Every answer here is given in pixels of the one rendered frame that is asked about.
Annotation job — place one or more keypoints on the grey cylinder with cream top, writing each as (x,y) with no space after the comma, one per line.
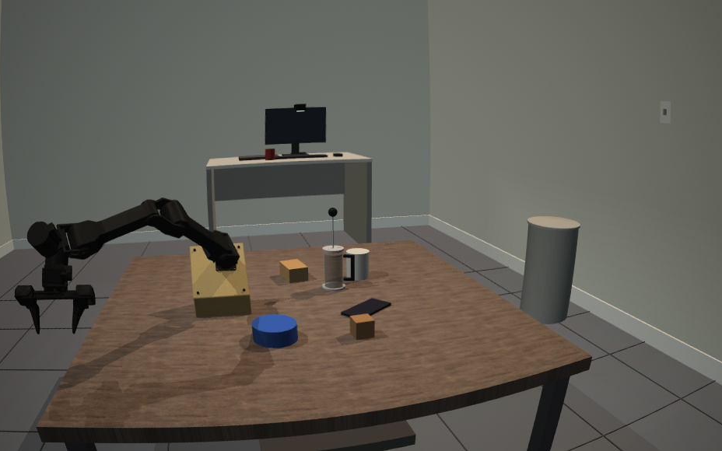
(362,263)

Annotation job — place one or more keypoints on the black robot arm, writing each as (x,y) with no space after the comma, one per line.
(87,237)

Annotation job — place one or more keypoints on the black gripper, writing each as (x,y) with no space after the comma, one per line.
(82,297)

